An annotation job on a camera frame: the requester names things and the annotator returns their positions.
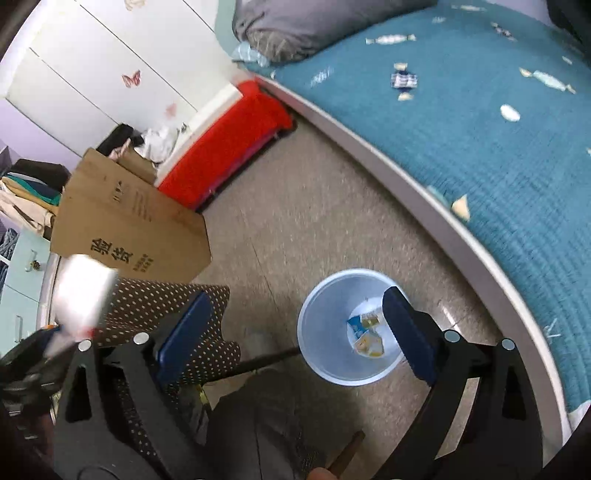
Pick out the light teal drawer cabinet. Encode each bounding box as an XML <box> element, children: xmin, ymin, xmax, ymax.
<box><xmin>0</xmin><ymin>228</ymin><xmax>62</xmax><ymax>343</ymax></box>

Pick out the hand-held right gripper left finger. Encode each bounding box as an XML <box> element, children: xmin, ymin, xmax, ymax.
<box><xmin>53</xmin><ymin>291</ymin><xmax>213</xmax><ymax>480</ymax></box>

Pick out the brown wooden stick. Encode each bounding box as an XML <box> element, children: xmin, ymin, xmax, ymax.
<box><xmin>329</xmin><ymin>431</ymin><xmax>367</xmax><ymax>477</ymax></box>

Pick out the light blue plastic bin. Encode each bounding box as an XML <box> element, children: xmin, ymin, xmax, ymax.
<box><xmin>297</xmin><ymin>268</ymin><xmax>409</xmax><ymax>387</ymax></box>

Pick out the red covered low bench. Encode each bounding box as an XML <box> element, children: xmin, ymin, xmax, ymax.
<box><xmin>156</xmin><ymin>80</ymin><xmax>296</xmax><ymax>213</ymax></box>

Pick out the large cardboard box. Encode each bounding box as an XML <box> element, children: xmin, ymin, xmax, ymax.
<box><xmin>50</xmin><ymin>148</ymin><xmax>212</xmax><ymax>283</ymax></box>

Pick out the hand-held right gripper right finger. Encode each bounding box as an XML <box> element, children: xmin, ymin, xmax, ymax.
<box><xmin>369</xmin><ymin>286</ymin><xmax>546</xmax><ymax>480</ymax></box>

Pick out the blue white snack wrapper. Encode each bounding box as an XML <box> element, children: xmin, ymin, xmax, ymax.
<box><xmin>347</xmin><ymin>314</ymin><xmax>370</xmax><ymax>342</ymax></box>

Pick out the brown dotted round stool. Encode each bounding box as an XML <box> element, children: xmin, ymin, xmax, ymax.
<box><xmin>95</xmin><ymin>277</ymin><xmax>243</xmax><ymax>462</ymax></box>

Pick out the black stool leg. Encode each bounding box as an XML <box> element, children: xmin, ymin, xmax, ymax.
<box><xmin>228</xmin><ymin>346</ymin><xmax>302</xmax><ymax>373</ymax></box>

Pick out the person's grey trouser leg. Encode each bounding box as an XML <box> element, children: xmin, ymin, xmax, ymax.
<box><xmin>205</xmin><ymin>369</ymin><xmax>384</xmax><ymax>480</ymax></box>

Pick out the white paper wrapper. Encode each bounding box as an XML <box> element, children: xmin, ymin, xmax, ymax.
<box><xmin>54</xmin><ymin>254</ymin><xmax>117</xmax><ymax>344</ymax></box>

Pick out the teal quilted bed mat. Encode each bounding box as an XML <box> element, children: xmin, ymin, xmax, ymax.
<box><xmin>245</xmin><ymin>0</ymin><xmax>591</xmax><ymax>416</ymax></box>

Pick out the black garment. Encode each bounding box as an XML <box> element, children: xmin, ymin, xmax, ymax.
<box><xmin>545</xmin><ymin>0</ymin><xmax>591</xmax><ymax>43</ymax></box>

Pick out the white plastic bag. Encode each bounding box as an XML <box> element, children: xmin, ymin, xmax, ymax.
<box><xmin>139</xmin><ymin>126</ymin><xmax>182</xmax><ymax>163</ymax></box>

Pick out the pile of folded clothes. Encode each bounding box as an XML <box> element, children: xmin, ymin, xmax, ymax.
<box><xmin>0</xmin><ymin>158</ymin><xmax>71</xmax><ymax>241</ymax></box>

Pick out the grey duvet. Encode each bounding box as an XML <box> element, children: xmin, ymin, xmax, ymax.
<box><xmin>231</xmin><ymin>0</ymin><xmax>439</xmax><ymax>64</ymax></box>

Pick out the yellow white snack wrapper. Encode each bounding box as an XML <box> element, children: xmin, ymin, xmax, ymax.
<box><xmin>355</xmin><ymin>330</ymin><xmax>386</xmax><ymax>357</ymax></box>

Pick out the white wardrobe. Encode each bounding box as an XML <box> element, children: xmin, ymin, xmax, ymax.
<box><xmin>4</xmin><ymin>0</ymin><xmax>242</xmax><ymax>153</ymax></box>

